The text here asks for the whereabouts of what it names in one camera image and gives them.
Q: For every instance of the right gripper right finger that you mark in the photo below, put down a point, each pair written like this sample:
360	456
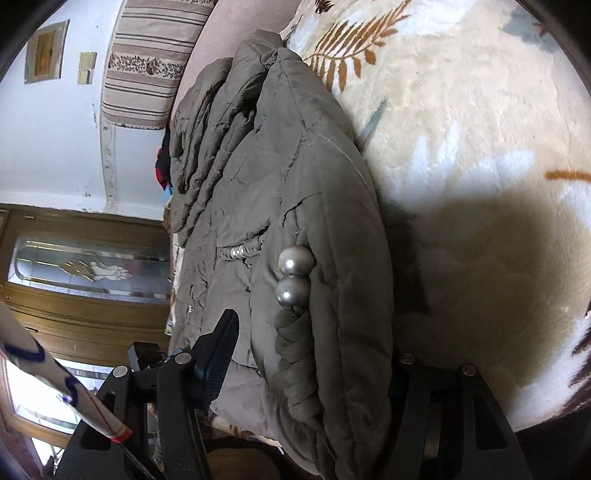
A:
447	424

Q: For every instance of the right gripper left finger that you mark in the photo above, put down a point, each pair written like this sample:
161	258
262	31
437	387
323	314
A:
187	383

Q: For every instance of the olive quilted hooded jacket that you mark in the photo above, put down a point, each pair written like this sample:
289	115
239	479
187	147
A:
278	218

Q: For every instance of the black and red clothes pile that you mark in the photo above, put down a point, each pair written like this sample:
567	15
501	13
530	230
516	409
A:
162	167

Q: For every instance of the wooden glass door cabinet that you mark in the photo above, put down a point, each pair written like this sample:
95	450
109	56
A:
86	286

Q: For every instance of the leaf pattern plush blanket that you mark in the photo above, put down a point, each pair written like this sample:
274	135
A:
476	129

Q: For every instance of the striped floral back cushion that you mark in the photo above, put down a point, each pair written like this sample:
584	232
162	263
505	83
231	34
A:
150	47

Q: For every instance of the pink bolster pillow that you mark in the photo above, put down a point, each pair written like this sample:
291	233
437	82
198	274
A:
230	23

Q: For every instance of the small beige wall plate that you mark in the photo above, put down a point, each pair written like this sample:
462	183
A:
86	67

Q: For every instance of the framed wall picture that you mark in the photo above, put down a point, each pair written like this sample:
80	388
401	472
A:
44	53

